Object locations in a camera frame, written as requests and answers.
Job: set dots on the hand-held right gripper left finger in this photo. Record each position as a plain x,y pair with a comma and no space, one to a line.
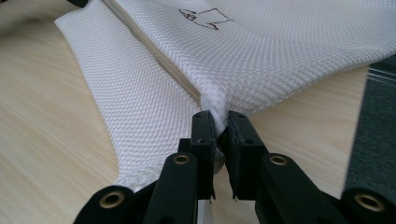
205,149

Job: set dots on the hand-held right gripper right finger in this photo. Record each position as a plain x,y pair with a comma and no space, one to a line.
244,155

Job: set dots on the white mesh laundry bag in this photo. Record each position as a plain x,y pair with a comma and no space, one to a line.
140,93

